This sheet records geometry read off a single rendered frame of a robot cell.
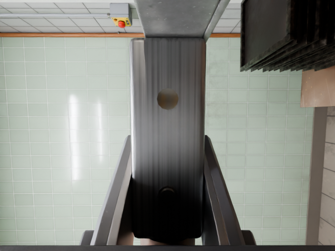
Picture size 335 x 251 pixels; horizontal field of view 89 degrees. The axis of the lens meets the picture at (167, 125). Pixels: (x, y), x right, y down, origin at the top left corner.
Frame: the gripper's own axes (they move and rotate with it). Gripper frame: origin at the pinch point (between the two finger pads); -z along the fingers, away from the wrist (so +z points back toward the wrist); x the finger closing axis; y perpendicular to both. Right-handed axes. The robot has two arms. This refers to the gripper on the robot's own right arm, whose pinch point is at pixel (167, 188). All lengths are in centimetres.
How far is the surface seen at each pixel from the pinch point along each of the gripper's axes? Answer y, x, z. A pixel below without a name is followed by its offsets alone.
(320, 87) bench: 25, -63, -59
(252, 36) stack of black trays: 7, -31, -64
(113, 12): 4, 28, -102
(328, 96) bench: 26, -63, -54
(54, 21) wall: 11, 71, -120
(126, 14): 5, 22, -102
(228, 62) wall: 37, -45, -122
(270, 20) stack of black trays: 1, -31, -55
